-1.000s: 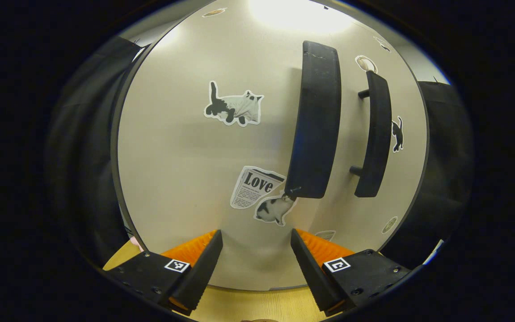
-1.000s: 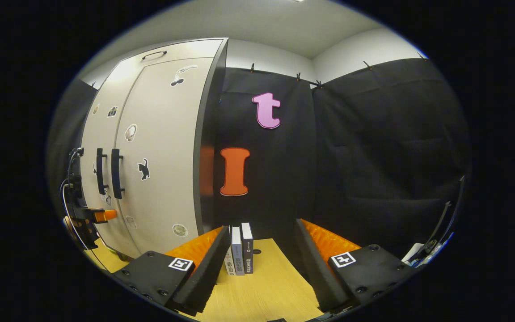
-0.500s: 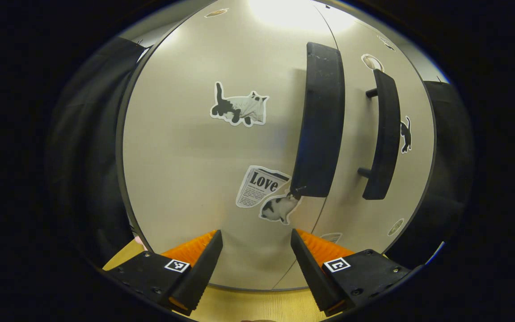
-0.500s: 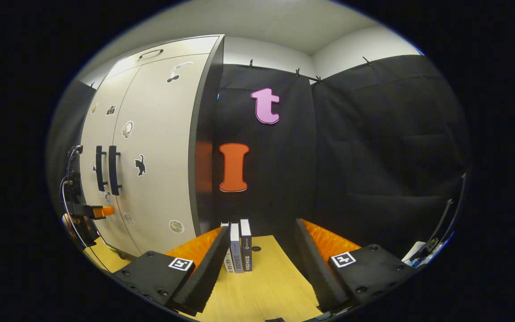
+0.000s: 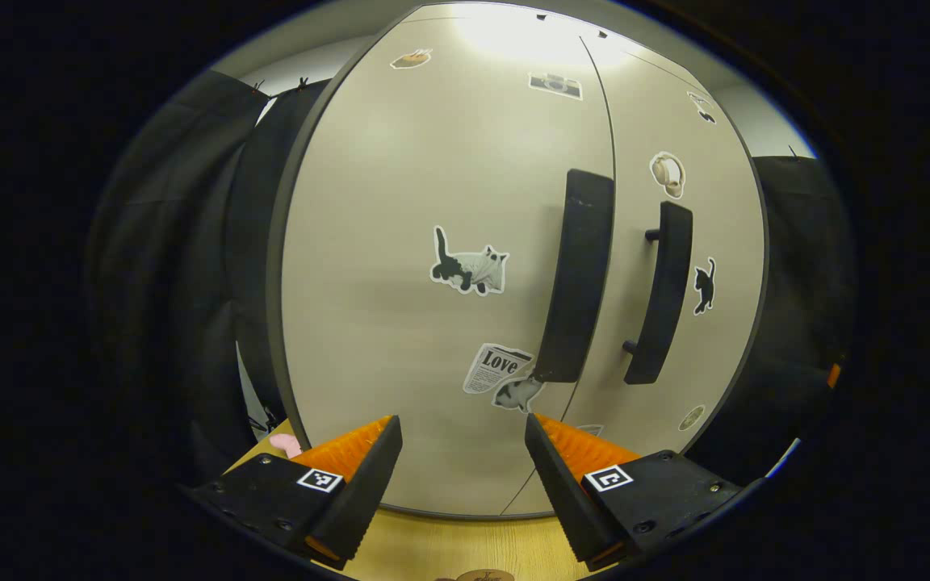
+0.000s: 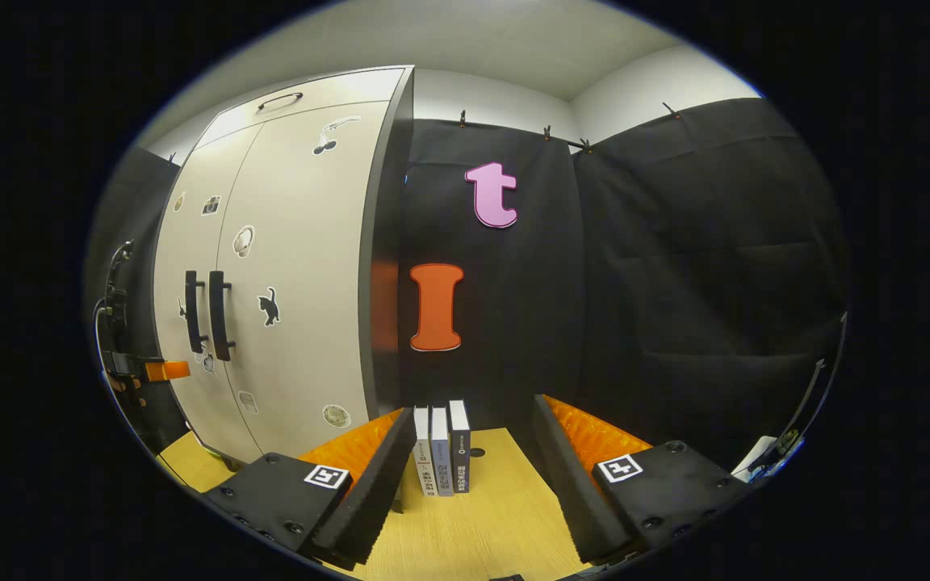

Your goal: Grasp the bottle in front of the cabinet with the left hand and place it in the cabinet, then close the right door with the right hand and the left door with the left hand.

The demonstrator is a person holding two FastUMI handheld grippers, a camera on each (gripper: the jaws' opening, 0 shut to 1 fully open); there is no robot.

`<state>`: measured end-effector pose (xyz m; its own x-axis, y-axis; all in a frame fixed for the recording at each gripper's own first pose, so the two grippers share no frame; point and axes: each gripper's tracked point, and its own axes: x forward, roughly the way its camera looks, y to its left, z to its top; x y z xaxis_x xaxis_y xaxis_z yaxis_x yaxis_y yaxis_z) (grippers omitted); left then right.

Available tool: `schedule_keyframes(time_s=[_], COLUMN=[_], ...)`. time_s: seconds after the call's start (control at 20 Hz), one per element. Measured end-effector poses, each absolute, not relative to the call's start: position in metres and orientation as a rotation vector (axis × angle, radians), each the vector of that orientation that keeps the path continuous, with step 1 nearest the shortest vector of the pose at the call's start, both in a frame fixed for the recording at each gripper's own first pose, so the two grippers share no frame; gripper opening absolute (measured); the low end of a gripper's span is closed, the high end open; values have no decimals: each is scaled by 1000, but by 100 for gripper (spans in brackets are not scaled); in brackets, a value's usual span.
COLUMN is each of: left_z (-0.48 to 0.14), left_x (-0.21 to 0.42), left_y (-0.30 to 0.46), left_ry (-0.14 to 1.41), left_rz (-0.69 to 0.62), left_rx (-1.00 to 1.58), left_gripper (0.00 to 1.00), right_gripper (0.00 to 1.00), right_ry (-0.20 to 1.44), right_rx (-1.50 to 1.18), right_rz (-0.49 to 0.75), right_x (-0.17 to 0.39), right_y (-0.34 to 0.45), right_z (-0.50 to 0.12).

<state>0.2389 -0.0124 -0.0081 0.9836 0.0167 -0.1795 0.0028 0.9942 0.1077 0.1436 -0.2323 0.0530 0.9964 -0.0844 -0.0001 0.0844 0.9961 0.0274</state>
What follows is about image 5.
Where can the white cabinet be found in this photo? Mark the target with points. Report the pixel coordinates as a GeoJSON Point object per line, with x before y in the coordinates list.
{"type": "Point", "coordinates": [275, 266]}

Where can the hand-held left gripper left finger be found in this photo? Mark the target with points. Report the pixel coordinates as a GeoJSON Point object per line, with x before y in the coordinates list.
{"type": "Point", "coordinates": [360, 500]}

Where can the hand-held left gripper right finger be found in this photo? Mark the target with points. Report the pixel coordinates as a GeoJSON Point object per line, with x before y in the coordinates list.
{"type": "Point", "coordinates": [566, 500]}

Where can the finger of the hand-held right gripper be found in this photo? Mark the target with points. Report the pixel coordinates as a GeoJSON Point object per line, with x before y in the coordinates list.
{"type": "Point", "coordinates": [834, 376]}

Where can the brown round coaster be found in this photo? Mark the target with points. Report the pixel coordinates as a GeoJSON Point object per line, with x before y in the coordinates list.
{"type": "Point", "coordinates": [477, 576]}

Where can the pink soft object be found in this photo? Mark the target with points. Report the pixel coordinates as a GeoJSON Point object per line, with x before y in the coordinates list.
{"type": "Point", "coordinates": [286, 445]}

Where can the black stand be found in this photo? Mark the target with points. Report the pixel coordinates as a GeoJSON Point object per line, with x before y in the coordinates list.
{"type": "Point", "coordinates": [259, 421]}

